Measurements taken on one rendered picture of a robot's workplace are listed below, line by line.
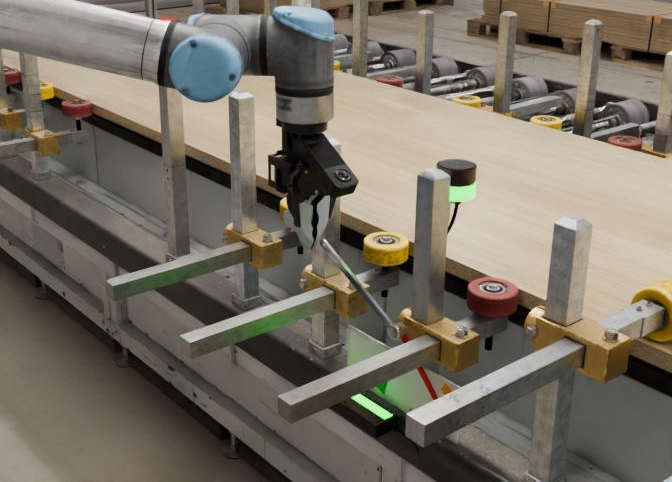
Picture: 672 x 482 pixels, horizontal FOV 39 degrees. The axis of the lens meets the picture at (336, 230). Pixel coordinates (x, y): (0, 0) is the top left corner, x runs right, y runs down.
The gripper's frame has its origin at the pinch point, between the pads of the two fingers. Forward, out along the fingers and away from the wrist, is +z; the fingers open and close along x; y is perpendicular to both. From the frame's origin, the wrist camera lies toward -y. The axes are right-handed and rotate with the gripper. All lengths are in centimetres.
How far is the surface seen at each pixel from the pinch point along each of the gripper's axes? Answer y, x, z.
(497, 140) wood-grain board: 34, -83, 5
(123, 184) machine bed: 123, -28, 29
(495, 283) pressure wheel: -22.4, -19.1, 4.4
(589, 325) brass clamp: -46.9, -9.0, -1.5
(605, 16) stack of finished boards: 342, -570, 60
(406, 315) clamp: -15.3, -6.7, 9.0
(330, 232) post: 4.8, -7.6, 1.5
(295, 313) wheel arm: 1.1, 2.8, 12.2
